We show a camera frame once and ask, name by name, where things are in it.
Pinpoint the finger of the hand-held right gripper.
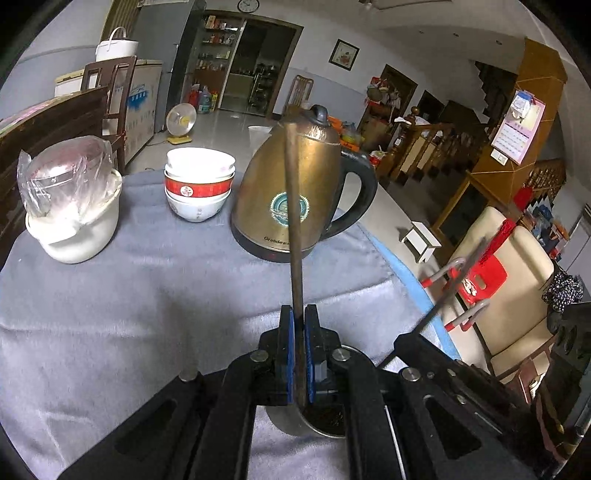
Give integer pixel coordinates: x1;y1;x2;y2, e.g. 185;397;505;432
382;332;579;480

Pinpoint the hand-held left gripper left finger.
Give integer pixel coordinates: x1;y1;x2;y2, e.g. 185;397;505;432
58;305;296;480

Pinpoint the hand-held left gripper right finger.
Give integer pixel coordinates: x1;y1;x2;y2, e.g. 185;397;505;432
306;305;542;480

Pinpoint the steel utensil cup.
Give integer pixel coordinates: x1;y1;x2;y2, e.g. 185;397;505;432
270;344;365;438

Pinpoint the dark wooden chopstick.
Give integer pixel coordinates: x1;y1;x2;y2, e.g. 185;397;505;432
284;121;309;409
379;236;487;370

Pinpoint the blue cloth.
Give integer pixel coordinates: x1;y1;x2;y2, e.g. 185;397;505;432
355;222;462;361

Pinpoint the dark floral cloth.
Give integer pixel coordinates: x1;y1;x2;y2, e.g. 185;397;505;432
542;271;584;311

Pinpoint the beige chair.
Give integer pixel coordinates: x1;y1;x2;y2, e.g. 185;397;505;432
442;205;556;384

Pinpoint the red plastic chair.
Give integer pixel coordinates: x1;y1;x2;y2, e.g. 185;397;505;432
418;247;509;334

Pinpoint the small white stool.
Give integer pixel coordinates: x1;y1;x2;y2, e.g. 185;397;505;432
399;221;440;264

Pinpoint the grey tablecloth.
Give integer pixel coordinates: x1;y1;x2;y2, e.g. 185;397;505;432
0;171;437;480

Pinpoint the white bowl with blue print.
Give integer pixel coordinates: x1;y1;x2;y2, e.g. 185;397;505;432
166;191;230;223

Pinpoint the bronze electric kettle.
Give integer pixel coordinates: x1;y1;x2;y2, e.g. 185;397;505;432
230;104;378;264

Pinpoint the wooden cabinet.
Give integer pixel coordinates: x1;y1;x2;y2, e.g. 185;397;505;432
433;37;570;252

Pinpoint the red banded bowl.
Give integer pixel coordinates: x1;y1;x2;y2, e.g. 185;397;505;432
163;173;232;202

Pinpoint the wooden stair banister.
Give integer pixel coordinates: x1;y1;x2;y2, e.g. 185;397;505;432
387;106;491;186

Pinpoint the white plastic jug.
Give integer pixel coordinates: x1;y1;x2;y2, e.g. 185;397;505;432
247;124;274;158

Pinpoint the orange crate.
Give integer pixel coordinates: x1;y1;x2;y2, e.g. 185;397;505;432
329;117;362;151

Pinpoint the white pot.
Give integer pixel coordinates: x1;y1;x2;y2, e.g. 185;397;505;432
25;168;123;265

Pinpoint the small yellow fan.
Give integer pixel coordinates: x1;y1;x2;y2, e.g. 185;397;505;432
165;103;199;145

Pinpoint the light wooden chair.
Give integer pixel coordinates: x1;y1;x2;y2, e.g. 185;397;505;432
287;74;315;110

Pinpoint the white chest freezer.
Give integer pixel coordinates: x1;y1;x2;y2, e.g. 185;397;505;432
54;59;163;163

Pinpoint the grey refrigerator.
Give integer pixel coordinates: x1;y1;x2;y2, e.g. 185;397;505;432
167;9;207;134

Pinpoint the shelf of bottles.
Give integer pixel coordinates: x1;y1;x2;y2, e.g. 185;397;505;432
194;15;241;75

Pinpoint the brown slatted door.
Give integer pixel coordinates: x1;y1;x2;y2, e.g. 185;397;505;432
102;0;140;41

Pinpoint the pink wall calendar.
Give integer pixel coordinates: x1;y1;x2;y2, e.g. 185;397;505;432
490;90;547;166

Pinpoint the framed wall picture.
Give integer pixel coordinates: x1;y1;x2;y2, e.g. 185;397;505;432
328;39;360;71

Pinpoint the white bucket with handle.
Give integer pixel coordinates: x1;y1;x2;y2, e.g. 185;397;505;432
95;26;140;64

